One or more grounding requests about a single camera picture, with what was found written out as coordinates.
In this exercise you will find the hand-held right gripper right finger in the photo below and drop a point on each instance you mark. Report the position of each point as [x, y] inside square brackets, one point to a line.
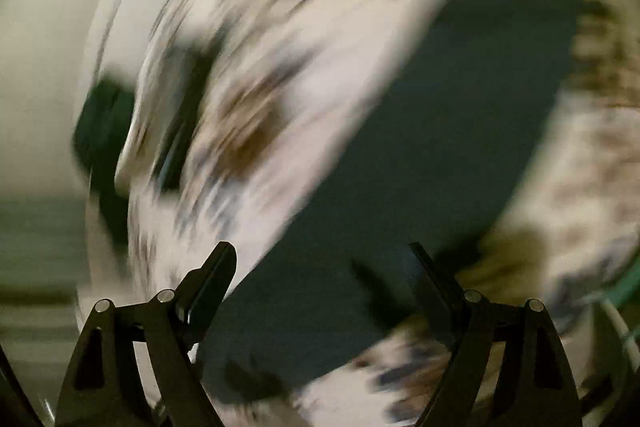
[434, 283]

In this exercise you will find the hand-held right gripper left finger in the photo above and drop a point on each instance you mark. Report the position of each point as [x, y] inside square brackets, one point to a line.
[212, 279]

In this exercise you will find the dark green pants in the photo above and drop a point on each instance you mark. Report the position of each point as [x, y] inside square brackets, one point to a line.
[425, 132]

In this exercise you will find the patterned white brown blanket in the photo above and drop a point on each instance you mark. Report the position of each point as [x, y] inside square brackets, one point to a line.
[280, 72]

